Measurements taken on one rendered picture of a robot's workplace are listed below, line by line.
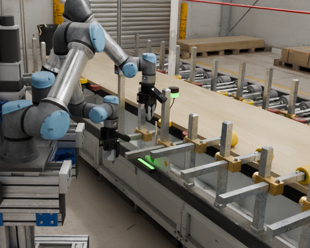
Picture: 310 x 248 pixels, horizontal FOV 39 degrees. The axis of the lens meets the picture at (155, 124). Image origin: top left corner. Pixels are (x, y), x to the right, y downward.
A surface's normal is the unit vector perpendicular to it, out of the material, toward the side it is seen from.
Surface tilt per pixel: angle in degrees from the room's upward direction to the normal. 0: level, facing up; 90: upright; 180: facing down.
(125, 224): 0
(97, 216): 0
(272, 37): 90
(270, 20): 90
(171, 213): 90
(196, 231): 89
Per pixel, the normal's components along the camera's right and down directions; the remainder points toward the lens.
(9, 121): -0.38, 0.29
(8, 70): 0.04, 0.33
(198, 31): 0.53, 0.29
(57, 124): 0.87, 0.27
